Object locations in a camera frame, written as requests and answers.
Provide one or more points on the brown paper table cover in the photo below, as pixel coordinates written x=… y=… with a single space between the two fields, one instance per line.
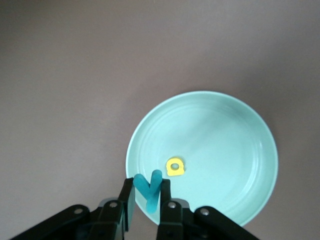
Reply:
x=75 y=75

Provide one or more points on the teal foam letter y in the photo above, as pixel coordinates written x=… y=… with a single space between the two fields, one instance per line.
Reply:
x=151 y=195

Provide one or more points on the light green plate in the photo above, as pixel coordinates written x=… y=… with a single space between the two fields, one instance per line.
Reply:
x=220 y=155

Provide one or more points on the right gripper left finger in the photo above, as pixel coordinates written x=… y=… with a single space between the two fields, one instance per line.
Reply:
x=125 y=207

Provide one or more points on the yellow foam letter a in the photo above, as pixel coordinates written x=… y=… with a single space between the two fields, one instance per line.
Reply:
x=175 y=166

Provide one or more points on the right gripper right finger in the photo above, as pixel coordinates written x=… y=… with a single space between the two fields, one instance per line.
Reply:
x=170 y=220

